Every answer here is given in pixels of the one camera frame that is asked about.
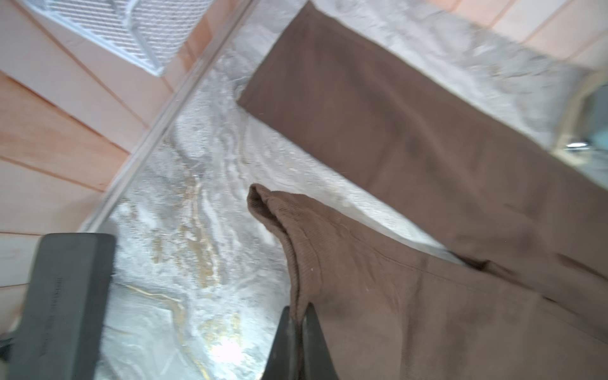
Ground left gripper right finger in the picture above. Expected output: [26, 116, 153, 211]
[302, 303, 339, 380]

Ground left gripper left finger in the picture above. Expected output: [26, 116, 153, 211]
[261, 307, 299, 380]

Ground brown trousers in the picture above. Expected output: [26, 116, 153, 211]
[238, 3, 607, 379]

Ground black rectangular pad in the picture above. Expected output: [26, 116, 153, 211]
[7, 233, 117, 379]

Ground white wire mesh shelf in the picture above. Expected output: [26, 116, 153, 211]
[25, 0, 214, 77]

